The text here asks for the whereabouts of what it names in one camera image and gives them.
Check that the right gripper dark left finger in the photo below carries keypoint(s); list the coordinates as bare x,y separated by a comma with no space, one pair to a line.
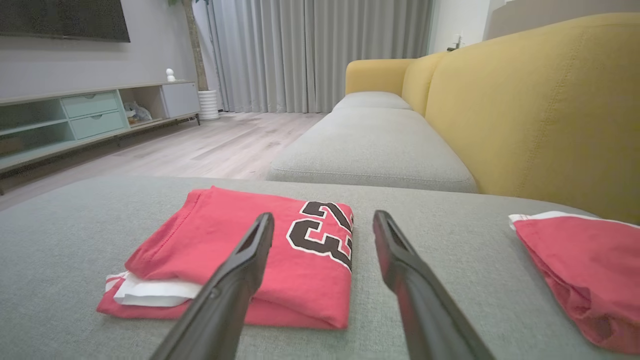
225,305

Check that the red basketball jersey number 23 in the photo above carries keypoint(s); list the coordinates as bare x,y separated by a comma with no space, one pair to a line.
300,280

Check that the wall socket with plug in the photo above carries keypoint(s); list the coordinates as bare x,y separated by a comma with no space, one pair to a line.
456,42

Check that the plastic bag in cabinet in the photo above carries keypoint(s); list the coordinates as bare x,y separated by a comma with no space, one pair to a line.
137,112

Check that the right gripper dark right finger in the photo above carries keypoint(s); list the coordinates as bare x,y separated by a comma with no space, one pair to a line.
425,310

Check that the dark wall television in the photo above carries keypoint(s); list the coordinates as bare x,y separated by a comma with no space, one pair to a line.
60,17

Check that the yellow sofa backrest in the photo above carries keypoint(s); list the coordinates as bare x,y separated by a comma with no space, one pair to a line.
540,110

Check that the red shorts with white waistband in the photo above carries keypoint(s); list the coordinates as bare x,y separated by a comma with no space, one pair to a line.
590,270

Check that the long low tv cabinet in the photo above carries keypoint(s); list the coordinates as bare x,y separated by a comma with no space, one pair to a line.
95,115

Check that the grey pleated curtain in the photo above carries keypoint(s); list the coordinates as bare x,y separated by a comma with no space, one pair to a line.
320,50

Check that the small grey sofa seat cushion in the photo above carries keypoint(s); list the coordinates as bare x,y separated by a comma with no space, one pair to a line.
372,100

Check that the white ribbed plant pot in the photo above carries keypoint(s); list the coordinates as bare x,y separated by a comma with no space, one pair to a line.
208,105

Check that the small white round figure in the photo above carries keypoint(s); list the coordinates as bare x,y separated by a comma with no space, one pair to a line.
170,75

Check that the brown plant trunk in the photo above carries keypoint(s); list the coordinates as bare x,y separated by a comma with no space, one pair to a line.
197,45

